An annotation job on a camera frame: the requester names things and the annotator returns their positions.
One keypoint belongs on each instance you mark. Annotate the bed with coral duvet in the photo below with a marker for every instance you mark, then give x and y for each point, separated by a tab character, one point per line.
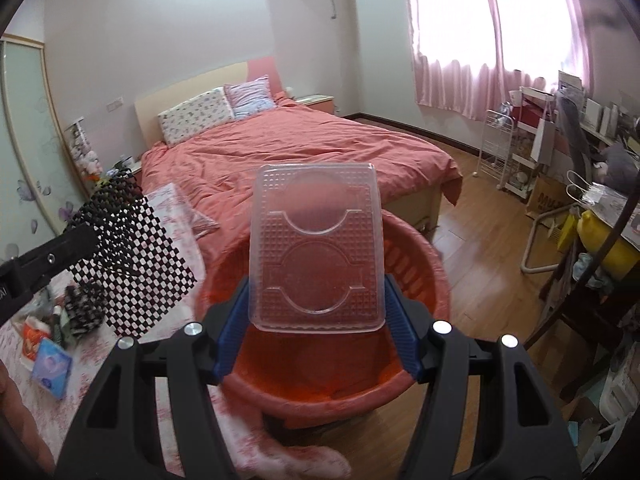
216	169

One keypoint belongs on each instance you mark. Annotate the clear plastic container lid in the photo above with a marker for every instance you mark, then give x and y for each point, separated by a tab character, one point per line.
316	249

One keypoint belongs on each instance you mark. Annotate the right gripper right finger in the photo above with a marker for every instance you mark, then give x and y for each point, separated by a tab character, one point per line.
404	317

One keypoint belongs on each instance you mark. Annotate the pink striped pillow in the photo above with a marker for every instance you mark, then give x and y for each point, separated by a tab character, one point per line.
250	97

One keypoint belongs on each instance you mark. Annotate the pink window curtain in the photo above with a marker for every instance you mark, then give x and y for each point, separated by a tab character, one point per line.
469	55

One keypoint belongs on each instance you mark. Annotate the black white checkered mesh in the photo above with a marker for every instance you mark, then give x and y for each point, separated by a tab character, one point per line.
135	271

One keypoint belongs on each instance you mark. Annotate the yellow bag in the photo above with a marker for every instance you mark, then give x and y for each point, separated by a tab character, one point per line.
593	232

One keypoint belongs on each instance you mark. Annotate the plush toy stack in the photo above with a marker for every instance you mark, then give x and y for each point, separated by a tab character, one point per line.
86	160

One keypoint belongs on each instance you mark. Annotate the glass sliding wardrobe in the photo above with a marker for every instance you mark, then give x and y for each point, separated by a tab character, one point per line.
40	187

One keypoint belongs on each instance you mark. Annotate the cluttered desk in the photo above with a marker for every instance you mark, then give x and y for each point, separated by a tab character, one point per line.
601	181

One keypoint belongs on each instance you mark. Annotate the white wire rack shelf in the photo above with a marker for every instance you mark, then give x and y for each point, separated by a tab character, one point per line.
494	156

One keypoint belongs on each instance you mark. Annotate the red white paper cup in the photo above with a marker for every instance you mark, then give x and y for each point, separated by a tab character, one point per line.
34	331

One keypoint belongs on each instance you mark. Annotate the blue tissue packet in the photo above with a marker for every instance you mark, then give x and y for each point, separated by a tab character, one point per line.
52	368

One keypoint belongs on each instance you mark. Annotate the red plastic laundry basket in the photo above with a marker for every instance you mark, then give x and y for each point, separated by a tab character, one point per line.
311	380

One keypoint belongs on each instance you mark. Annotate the pink bedside nightstand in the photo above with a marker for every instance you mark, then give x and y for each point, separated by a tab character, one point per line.
318	102

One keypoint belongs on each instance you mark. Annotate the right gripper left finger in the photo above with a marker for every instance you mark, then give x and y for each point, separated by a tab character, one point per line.
232	332

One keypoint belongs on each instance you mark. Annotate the white floral pillow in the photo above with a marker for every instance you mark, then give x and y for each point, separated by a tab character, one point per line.
194	116

